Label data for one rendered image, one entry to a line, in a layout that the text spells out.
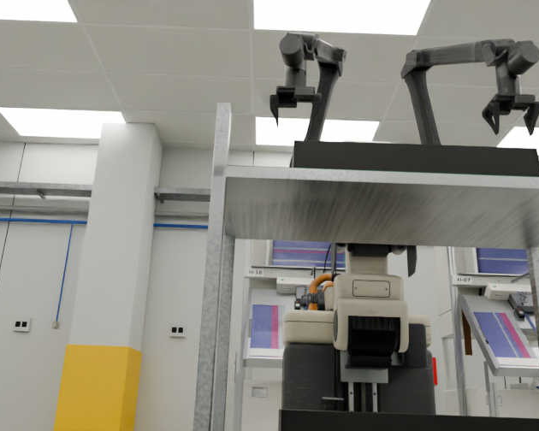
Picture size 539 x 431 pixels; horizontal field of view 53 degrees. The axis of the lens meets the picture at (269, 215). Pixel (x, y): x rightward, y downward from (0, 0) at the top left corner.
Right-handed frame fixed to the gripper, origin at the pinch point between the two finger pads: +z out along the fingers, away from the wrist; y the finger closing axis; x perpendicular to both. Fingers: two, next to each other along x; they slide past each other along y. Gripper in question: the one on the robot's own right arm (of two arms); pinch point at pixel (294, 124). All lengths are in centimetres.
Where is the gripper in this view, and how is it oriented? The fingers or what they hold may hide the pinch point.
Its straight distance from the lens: 142.3
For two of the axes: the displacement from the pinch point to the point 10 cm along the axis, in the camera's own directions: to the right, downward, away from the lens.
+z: -0.3, 9.5, -3.2
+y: 10.0, 0.2, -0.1
